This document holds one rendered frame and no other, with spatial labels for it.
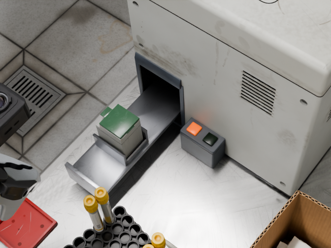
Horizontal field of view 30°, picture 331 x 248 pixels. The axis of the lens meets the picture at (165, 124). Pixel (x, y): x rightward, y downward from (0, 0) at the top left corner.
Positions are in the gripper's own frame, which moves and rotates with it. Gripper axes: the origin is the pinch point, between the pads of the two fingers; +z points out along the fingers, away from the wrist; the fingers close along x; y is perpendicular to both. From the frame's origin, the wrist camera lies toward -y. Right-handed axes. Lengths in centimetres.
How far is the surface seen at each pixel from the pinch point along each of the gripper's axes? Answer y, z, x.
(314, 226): -10.5, 15.2, 28.6
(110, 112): -9.0, 12.1, -1.1
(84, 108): 9, 115, -60
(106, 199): -0.3, 7.7, 6.5
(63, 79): 5, 117, -74
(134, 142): -6.9, 15.9, 2.5
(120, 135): -7.3, 11.2, 2.3
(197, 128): -12.7, 20.4, 7.8
